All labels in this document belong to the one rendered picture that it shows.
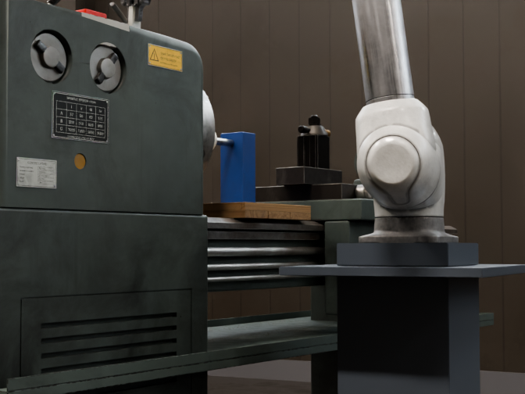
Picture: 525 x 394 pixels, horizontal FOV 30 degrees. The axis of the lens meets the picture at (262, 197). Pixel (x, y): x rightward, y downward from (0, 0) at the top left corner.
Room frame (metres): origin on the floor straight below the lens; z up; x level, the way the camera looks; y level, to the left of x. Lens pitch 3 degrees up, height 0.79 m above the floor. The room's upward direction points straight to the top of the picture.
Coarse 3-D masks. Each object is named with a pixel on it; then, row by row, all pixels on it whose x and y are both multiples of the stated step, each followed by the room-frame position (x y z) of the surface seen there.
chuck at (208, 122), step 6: (204, 96) 2.42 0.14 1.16; (204, 102) 2.40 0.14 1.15; (204, 108) 2.39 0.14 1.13; (210, 108) 2.41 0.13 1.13; (204, 114) 2.38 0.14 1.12; (210, 114) 2.40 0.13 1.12; (204, 120) 2.38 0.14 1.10; (210, 120) 2.40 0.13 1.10; (204, 126) 2.38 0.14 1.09; (210, 126) 2.40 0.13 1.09; (204, 132) 2.38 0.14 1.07; (210, 132) 2.40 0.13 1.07; (204, 138) 2.38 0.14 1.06; (210, 138) 2.40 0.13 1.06; (204, 144) 2.38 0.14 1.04; (210, 144) 2.40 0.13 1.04; (204, 150) 2.39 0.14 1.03; (210, 150) 2.41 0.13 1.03; (204, 156) 2.40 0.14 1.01; (210, 156) 2.42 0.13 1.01; (204, 162) 2.41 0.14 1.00; (204, 168) 2.43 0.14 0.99
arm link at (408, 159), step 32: (352, 0) 2.02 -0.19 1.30; (384, 0) 1.97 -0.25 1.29; (384, 32) 1.97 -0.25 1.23; (384, 64) 1.97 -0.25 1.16; (384, 96) 1.97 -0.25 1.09; (384, 128) 1.91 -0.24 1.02; (416, 128) 1.93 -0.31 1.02; (384, 160) 1.90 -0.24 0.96; (416, 160) 1.89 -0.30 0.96; (384, 192) 1.92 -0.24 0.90; (416, 192) 1.93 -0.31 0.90
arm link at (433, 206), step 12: (444, 156) 2.18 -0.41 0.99; (444, 168) 2.17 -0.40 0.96; (444, 180) 2.17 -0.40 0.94; (444, 192) 2.17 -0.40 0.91; (420, 204) 2.10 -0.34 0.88; (432, 204) 2.13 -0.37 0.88; (444, 204) 2.18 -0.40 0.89; (384, 216) 2.16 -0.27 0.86; (396, 216) 2.14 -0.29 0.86; (408, 216) 2.13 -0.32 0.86; (420, 216) 2.13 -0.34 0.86; (432, 216) 2.14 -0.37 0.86
